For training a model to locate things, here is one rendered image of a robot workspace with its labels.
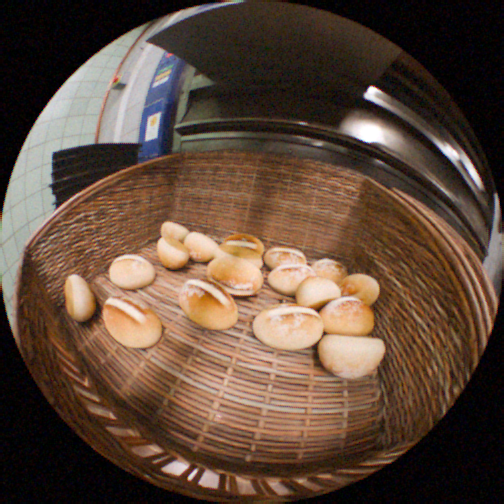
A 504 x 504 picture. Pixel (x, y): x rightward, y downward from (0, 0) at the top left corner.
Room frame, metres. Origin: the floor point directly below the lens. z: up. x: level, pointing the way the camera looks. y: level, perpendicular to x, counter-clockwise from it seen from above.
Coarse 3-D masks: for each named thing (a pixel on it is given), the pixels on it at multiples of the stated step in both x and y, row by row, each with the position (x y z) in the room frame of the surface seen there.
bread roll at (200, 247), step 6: (192, 234) 0.28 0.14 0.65; (198, 234) 0.28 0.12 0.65; (186, 240) 0.27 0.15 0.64; (192, 240) 0.26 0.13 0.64; (198, 240) 0.26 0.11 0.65; (204, 240) 0.26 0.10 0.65; (210, 240) 0.27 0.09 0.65; (186, 246) 0.26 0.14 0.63; (192, 246) 0.26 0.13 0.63; (198, 246) 0.25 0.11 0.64; (204, 246) 0.26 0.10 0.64; (210, 246) 0.26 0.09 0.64; (216, 246) 0.27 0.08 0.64; (192, 252) 0.25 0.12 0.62; (198, 252) 0.25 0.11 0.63; (204, 252) 0.25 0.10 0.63; (210, 252) 0.25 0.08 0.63; (192, 258) 0.26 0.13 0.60; (198, 258) 0.25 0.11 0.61; (204, 258) 0.25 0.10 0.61; (210, 258) 0.25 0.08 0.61
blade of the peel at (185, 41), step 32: (256, 0) 0.15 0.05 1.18; (160, 32) 0.20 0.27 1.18; (192, 32) 0.25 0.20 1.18; (224, 32) 0.28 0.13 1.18; (256, 32) 0.28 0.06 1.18; (288, 32) 0.27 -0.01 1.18; (320, 32) 0.24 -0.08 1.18; (352, 32) 0.19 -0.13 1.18; (192, 64) 0.41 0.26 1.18; (224, 64) 0.44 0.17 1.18; (256, 64) 0.44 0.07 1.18; (288, 64) 0.42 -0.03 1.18; (320, 64) 0.38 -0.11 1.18; (352, 64) 0.32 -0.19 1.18; (384, 64) 0.24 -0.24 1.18
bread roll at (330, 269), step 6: (312, 264) 0.27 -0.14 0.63; (318, 264) 0.25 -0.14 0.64; (324, 264) 0.25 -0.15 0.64; (330, 264) 0.25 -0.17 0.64; (336, 264) 0.25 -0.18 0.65; (318, 270) 0.24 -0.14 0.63; (324, 270) 0.24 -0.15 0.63; (330, 270) 0.24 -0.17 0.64; (336, 270) 0.24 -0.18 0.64; (342, 270) 0.24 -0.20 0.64; (324, 276) 0.23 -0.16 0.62; (330, 276) 0.23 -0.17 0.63; (336, 276) 0.23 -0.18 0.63; (342, 276) 0.23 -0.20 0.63; (336, 282) 0.22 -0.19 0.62
